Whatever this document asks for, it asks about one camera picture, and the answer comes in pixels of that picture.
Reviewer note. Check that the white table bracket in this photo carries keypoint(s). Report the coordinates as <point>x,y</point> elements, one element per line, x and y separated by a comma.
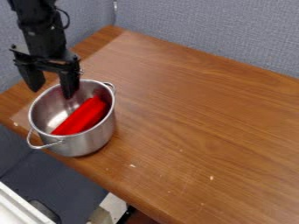
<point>112,211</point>

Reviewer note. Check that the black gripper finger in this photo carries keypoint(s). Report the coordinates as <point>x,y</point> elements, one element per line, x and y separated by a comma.
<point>32,76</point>
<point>69,83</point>

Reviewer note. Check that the metal pot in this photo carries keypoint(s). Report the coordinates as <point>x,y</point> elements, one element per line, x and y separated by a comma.
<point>50,109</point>

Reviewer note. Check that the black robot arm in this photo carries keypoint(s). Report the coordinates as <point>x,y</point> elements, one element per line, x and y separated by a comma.
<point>37,11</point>

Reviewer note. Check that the white equipment box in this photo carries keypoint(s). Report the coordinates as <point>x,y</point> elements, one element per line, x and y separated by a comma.
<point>17,211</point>

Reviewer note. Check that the red block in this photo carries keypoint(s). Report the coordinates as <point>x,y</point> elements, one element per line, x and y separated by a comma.
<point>82,118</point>

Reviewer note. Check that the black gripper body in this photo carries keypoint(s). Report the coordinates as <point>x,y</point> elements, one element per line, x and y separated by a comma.
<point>44,53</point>

